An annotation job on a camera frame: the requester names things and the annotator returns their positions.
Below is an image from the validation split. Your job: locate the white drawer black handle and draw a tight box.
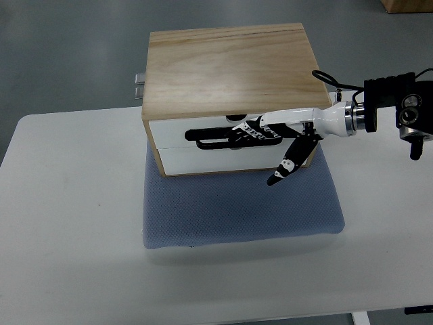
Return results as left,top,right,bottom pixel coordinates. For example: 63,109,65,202
149,114,302,150

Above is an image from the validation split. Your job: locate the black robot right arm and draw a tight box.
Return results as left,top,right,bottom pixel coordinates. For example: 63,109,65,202
312,68,432,160

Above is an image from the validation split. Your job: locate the white lower drawer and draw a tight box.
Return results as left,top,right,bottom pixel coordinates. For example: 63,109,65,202
157,135,316,176

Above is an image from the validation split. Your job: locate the white table leg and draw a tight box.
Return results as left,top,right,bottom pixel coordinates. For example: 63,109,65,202
351,311,371,325

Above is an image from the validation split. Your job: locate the brown cardboard box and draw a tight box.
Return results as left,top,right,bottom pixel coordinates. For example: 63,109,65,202
380,0,433,14

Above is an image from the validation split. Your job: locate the blue grey mesh cushion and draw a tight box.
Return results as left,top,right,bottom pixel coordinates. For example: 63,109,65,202
143,148,345,249

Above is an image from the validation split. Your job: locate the wooden drawer cabinet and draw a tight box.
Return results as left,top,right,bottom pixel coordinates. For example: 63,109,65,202
142,23,331,176

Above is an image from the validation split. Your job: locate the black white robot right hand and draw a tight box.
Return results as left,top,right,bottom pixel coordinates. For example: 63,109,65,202
226,102,366,186

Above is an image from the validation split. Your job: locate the grey metal table bracket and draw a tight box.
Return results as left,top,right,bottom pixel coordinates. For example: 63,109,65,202
134,72,145,100

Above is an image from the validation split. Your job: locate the black table control panel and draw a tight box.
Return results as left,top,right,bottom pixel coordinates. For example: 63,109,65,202
404,305,433,315

